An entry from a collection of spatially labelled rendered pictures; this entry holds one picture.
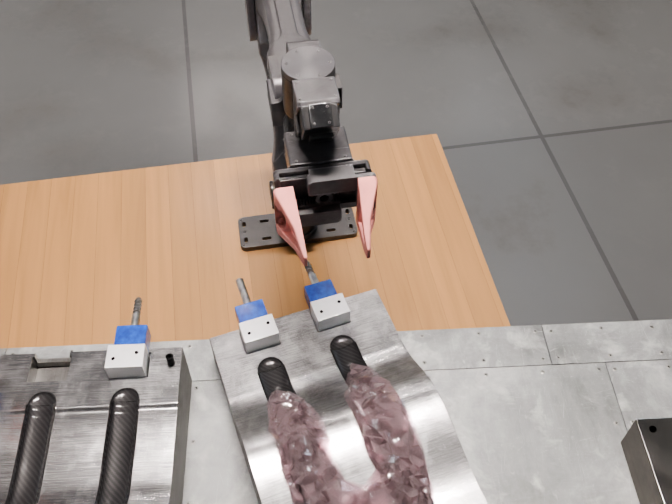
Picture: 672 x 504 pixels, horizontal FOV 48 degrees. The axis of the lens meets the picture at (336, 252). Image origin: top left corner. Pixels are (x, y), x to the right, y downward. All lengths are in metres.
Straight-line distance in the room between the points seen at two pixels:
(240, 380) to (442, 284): 0.38
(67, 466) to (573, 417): 0.68
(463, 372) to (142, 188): 0.66
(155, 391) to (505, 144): 1.90
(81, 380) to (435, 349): 0.51
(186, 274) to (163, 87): 1.75
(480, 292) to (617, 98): 1.86
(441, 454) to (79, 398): 0.48
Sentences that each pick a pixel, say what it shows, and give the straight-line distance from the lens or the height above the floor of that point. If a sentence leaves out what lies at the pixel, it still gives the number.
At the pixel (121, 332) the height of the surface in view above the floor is 0.90.
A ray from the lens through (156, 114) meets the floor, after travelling 2.83.
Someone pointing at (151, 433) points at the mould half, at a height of 0.89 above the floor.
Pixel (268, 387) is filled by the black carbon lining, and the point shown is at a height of 0.85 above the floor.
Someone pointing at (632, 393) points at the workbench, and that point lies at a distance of 1.19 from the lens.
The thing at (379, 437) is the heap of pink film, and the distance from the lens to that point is 0.96.
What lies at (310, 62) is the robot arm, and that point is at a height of 1.30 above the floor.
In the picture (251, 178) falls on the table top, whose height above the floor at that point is 0.80.
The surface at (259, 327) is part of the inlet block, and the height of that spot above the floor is 0.88.
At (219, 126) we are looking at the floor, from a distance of 2.74.
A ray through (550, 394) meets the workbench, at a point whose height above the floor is 0.80.
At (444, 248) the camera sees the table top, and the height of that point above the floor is 0.80.
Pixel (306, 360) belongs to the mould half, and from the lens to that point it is 1.08.
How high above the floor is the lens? 1.77
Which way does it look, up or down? 50 degrees down
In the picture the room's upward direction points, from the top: straight up
